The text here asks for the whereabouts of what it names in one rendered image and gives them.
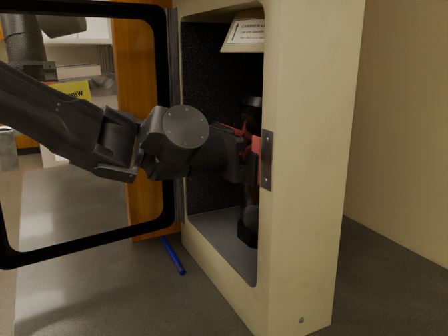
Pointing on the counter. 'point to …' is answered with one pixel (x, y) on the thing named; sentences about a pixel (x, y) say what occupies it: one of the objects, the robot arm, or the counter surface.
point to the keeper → (267, 159)
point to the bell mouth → (246, 33)
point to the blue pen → (173, 255)
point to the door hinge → (175, 96)
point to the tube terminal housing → (293, 161)
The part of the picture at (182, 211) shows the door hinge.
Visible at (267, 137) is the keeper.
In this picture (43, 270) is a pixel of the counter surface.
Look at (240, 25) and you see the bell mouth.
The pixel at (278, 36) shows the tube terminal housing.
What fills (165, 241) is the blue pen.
